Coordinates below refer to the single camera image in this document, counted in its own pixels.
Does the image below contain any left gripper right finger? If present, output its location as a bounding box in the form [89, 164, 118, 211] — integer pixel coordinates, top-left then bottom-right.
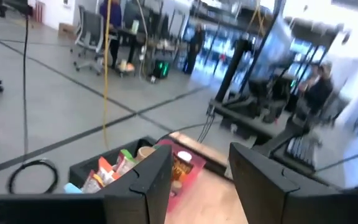
[228, 142, 358, 224]

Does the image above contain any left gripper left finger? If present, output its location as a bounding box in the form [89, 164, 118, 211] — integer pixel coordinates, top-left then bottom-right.
[104, 144, 173, 224]

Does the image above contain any brown orange snack packet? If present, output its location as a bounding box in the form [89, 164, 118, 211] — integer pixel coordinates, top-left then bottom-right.
[171, 155, 195, 184]

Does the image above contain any red yellow ramen packet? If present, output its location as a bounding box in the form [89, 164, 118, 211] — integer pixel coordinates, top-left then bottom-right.
[82, 169, 104, 194]

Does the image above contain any backlit computer keyboard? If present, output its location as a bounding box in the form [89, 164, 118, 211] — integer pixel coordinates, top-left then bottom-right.
[284, 133, 323, 169]

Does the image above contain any red plastic tray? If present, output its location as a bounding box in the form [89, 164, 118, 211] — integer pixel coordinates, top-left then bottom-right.
[157, 139, 208, 212]

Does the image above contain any black perforated panel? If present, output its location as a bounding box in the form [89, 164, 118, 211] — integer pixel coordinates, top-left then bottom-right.
[69, 135, 167, 188]

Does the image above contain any person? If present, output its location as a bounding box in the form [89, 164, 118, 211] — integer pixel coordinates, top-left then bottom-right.
[183, 23, 206, 75]
[99, 0, 124, 70]
[296, 61, 336, 126]

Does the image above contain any black rig stand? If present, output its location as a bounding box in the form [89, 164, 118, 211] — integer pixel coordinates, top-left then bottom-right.
[209, 0, 295, 138]

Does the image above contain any green lit device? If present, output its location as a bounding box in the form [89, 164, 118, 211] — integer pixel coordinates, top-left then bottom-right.
[152, 58, 171, 79]

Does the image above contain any dark office desk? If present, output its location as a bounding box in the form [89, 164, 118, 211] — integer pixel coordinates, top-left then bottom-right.
[116, 27, 186, 73]

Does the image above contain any grey office chair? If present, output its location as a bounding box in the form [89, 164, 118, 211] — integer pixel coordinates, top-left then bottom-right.
[71, 4, 106, 76]

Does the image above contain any yellow cable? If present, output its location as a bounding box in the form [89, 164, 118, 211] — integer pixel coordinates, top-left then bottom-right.
[100, 0, 113, 151]

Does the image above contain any black coiled cable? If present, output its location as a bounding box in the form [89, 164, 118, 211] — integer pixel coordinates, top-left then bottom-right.
[7, 12, 60, 195]

